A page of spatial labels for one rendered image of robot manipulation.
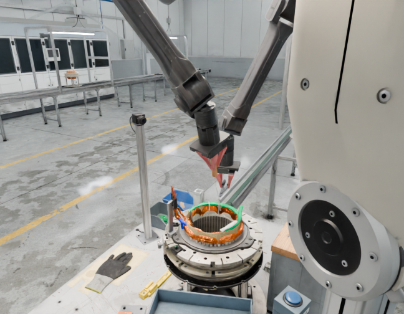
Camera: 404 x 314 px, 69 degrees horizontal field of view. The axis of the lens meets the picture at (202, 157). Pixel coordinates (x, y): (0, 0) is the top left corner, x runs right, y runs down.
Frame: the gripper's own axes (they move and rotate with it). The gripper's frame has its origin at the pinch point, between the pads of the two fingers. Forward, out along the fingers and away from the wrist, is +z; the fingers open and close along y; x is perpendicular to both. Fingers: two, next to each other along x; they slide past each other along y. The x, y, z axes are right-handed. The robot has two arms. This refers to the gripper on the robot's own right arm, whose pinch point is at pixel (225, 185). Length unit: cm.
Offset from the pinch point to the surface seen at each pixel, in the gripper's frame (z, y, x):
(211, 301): 10.8, -4.8, 42.4
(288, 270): 17.1, -24.7, 19.5
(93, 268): 38, 53, 16
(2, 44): -39, 617, -484
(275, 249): 10.8, -20.1, 18.3
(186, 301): 11.8, 1.9, 43.2
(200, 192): -1.9, 6.7, 10.6
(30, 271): 118, 161, -39
